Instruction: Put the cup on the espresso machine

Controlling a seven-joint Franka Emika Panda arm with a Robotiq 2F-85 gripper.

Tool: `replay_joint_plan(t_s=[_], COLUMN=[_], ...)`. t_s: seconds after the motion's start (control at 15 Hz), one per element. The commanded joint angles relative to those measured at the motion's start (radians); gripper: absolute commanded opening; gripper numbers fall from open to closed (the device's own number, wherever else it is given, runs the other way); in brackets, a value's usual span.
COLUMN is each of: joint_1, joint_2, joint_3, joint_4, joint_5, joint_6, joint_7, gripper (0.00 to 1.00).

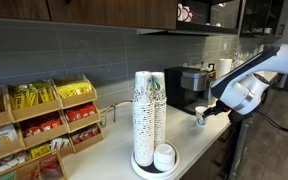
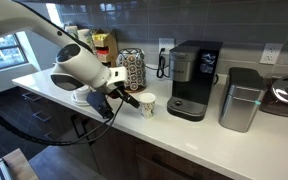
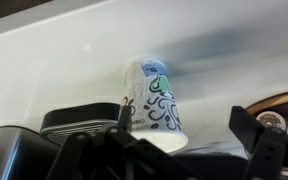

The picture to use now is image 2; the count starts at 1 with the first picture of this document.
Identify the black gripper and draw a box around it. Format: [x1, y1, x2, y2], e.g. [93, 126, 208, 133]
[105, 82, 141, 110]

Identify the patterned white paper cup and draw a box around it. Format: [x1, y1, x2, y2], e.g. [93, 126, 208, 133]
[138, 92, 157, 120]

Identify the black espresso machine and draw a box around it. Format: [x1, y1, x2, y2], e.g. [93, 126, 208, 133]
[166, 40, 224, 122]

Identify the tall leaning paper cup stack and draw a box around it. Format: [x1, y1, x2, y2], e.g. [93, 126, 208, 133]
[76, 28, 94, 50]

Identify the small white lid stack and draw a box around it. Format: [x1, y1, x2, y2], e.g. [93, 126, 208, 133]
[73, 85, 92, 102]

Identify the white round tray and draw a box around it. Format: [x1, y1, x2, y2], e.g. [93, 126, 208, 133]
[70, 92, 94, 107]

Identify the dark gray bench top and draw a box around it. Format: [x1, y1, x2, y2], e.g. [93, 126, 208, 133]
[28, 145, 106, 180]

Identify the stainless steel bin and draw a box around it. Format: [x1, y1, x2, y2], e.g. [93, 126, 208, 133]
[218, 67, 268, 134]

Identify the wooden table top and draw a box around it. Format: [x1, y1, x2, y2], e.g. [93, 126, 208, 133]
[2, 148, 40, 180]

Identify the black round appliance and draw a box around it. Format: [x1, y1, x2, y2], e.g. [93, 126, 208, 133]
[259, 75, 288, 118]

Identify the wire coffee pod holder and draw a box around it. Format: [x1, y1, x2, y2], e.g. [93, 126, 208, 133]
[116, 47, 148, 94]

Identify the black coiled power cord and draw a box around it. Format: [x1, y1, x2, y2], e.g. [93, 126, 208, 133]
[145, 47, 171, 80]

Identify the black cabinet door handle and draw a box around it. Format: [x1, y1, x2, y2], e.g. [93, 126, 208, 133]
[81, 117, 97, 146]
[70, 114, 86, 141]

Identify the white wall outlet with plug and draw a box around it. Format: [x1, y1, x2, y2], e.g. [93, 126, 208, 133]
[158, 37, 176, 56]

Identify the window with frame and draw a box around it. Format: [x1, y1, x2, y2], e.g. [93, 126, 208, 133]
[0, 33, 29, 73]

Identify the white empty wall outlet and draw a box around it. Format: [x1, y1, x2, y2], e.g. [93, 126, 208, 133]
[259, 42, 284, 66]

